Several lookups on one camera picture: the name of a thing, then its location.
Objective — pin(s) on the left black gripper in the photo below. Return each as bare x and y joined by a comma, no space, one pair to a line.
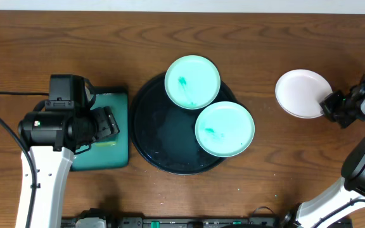
107,122

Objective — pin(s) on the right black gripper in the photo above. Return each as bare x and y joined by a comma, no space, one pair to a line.
330,103

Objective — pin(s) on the green yellow sponge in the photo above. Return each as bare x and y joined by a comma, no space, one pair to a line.
109,141

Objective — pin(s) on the white round plate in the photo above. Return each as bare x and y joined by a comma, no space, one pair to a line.
299,92

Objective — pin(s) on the teal plate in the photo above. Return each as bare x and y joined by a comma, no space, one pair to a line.
224,129
192,82

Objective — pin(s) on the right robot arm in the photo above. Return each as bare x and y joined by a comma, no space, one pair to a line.
332,207

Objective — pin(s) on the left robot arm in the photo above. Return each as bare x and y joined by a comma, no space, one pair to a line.
63,134

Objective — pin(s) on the rectangular black water tray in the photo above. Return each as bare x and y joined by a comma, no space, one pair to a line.
109,157

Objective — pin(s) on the round black serving tray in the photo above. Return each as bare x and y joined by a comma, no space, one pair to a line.
164,133

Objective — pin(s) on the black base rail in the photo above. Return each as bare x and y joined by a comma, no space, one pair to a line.
95,217

